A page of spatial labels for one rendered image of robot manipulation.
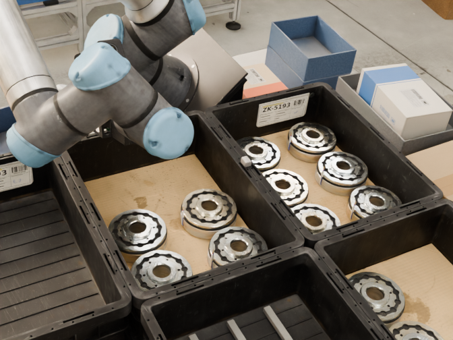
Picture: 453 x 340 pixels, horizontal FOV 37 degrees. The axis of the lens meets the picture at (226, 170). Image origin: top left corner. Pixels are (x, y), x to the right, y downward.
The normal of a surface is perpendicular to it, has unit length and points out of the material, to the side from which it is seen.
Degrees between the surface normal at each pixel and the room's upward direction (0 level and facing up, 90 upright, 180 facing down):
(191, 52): 43
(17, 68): 34
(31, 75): 27
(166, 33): 106
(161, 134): 69
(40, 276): 0
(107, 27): 50
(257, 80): 0
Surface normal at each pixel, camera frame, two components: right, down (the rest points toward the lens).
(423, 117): 0.34, 0.63
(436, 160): 0.09, -0.76
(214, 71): -0.52, -0.37
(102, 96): -0.04, 0.61
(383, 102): -0.93, 0.16
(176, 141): 0.50, 0.28
